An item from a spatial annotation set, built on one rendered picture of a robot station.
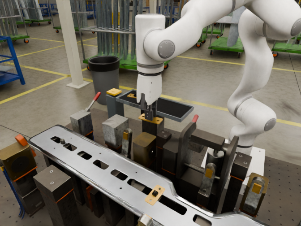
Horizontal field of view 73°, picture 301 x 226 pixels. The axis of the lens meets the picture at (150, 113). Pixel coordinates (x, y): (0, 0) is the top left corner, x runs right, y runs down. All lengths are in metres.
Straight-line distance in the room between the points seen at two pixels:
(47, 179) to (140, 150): 0.37
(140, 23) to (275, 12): 0.42
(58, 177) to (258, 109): 0.85
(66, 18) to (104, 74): 1.34
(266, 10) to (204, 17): 0.22
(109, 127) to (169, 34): 0.54
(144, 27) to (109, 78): 2.79
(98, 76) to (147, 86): 2.75
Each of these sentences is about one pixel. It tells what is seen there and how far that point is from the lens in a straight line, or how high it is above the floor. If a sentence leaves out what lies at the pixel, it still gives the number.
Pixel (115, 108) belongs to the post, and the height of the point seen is 1.07.
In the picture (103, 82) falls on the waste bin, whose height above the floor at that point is 0.42.
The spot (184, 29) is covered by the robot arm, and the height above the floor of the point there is 1.54.
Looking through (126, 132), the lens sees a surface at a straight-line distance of 0.91.
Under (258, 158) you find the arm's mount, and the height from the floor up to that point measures 0.80.
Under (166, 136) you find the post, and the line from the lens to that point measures 0.87.
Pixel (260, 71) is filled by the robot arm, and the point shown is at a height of 1.36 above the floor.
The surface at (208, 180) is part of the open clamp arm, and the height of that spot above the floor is 1.05.
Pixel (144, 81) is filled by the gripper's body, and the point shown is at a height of 1.39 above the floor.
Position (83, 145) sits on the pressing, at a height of 1.00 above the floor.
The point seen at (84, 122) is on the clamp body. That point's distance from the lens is 1.16.
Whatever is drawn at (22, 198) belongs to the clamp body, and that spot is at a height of 0.83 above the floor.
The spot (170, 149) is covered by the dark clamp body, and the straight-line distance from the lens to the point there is 0.84.
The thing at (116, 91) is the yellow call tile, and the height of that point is 1.16.
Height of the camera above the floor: 1.62
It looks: 30 degrees down
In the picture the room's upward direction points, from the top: straight up
